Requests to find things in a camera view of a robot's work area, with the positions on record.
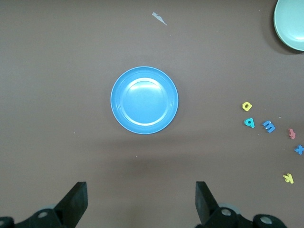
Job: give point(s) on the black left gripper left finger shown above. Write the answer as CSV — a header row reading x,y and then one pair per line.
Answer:
x,y
71,206

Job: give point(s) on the small white tape scrap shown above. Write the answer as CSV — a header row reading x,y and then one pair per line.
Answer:
x,y
158,17

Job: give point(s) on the teal foam letter b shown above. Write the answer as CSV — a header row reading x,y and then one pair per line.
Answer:
x,y
251,123

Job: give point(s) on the yellow foam letter d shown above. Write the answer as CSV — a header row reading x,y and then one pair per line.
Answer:
x,y
244,107

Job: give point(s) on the blue foam letter m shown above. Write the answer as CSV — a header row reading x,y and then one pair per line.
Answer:
x,y
269,126

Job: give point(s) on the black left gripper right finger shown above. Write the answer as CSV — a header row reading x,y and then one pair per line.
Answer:
x,y
206,206

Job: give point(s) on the yellow foam letter k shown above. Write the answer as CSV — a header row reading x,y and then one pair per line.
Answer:
x,y
288,178

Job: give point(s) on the brown table cover sheet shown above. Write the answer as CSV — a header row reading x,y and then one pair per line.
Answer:
x,y
47,71

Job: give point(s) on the blue plastic plate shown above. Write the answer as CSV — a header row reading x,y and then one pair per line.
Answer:
x,y
144,100

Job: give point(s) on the pale green plate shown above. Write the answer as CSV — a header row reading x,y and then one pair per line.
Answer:
x,y
291,21

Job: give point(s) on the red foam letter t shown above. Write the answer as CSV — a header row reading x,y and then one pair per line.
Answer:
x,y
291,133

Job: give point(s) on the blue foam letter x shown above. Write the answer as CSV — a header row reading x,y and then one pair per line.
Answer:
x,y
299,149

